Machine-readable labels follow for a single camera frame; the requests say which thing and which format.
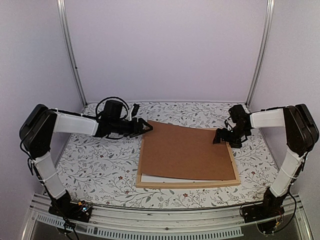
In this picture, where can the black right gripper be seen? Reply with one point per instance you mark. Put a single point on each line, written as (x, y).
(236, 144)

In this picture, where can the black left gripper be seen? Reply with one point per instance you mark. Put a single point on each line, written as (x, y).
(138, 129)

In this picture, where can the brown backing board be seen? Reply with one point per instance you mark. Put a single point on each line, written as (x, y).
(187, 153)

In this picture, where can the light wooden picture frame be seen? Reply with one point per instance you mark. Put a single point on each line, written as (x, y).
(189, 185)

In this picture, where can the photo with white border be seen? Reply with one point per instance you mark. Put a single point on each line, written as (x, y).
(158, 179)

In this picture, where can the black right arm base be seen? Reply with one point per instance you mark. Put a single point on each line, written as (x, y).
(271, 206)

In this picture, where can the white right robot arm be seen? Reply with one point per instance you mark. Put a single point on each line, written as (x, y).
(301, 134)

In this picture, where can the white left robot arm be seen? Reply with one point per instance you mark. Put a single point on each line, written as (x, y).
(37, 131)

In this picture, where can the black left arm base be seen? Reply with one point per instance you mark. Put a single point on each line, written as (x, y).
(64, 207)

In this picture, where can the floral patterned table cover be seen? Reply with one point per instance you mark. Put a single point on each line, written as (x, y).
(104, 172)

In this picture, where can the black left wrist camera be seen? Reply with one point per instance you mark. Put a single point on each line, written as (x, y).
(115, 108)

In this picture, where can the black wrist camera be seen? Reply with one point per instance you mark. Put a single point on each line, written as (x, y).
(237, 113)
(115, 108)

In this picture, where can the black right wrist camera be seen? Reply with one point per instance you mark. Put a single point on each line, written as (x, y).
(237, 113)

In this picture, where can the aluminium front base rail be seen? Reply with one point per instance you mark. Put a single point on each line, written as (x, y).
(123, 223)

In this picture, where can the left aluminium corner post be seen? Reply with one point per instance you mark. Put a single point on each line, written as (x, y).
(61, 7)

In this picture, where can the aluminium corner post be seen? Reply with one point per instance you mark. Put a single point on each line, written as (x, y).
(267, 25)
(61, 7)

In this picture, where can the right aluminium corner post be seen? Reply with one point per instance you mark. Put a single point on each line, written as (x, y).
(267, 25)

